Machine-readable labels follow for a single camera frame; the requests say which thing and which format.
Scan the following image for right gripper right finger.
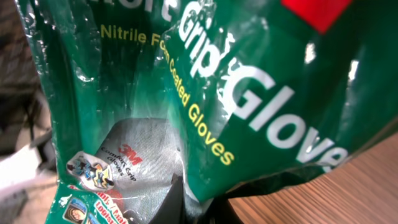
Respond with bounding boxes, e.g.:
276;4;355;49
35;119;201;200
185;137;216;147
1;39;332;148
197;197;243;224

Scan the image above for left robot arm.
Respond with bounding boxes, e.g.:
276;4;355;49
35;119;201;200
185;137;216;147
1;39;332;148
1;128;57;224

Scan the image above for green 3M gloves packet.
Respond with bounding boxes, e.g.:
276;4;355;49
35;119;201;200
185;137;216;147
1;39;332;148
16;0;397;223

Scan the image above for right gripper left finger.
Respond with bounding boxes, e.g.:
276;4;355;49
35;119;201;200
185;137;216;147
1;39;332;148
149;174;185;224

